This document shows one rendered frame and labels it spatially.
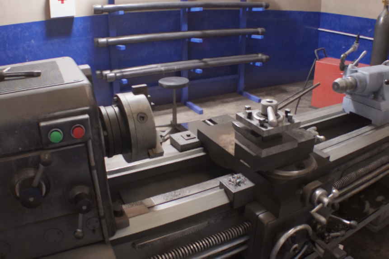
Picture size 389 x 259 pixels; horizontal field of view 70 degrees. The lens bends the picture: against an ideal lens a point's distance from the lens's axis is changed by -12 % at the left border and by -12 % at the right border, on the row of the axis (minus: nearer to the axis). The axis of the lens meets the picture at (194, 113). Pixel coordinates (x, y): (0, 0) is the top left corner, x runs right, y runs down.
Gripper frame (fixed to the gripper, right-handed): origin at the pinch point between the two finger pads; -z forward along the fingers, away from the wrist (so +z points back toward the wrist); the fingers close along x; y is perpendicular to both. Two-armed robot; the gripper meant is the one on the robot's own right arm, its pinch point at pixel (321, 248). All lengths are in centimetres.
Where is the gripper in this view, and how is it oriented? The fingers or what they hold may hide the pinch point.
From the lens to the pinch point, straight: 127.1
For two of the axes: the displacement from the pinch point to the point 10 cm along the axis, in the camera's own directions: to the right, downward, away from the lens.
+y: -8.8, 1.2, -4.6
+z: 4.7, 3.2, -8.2
